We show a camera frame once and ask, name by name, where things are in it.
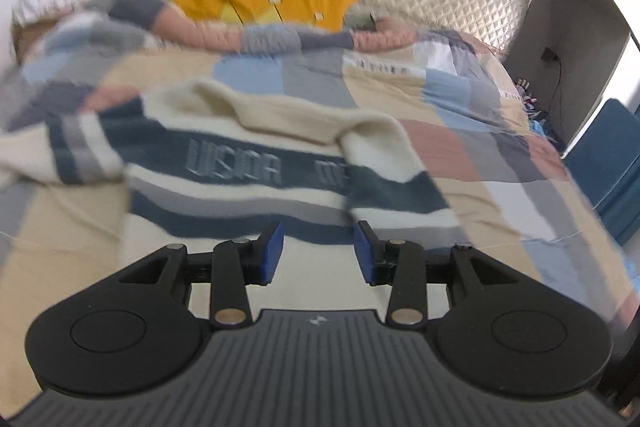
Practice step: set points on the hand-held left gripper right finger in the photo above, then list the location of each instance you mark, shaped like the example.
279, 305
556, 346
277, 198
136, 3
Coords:
364, 252

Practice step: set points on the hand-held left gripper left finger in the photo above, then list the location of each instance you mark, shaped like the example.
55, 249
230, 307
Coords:
270, 252

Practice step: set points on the cream striped knit sweater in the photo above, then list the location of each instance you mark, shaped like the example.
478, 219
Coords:
225, 187

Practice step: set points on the patchwork checked quilt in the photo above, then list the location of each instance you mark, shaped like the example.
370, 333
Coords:
350, 77

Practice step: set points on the blue cloth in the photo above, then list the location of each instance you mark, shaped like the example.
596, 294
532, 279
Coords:
542, 129

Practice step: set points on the row of small bottles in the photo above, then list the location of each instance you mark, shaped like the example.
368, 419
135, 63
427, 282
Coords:
526, 93

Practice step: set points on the grey pillow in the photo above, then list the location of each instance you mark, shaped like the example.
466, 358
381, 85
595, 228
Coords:
361, 17

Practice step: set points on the blue chair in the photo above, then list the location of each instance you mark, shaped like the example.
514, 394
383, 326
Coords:
607, 167

